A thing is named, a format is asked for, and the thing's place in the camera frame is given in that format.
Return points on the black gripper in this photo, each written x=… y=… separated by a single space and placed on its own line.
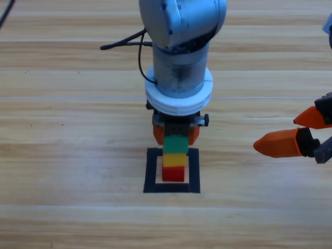
x=308 y=142
x=176 y=125

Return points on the green wooden cube block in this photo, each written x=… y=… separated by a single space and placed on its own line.
x=176 y=145

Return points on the yellow wooden cube block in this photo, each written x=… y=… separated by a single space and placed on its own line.
x=173 y=160

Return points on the red wooden cube block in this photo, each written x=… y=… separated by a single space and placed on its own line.
x=173 y=174

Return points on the black tape square outline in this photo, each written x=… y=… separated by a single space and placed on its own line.
x=150 y=171

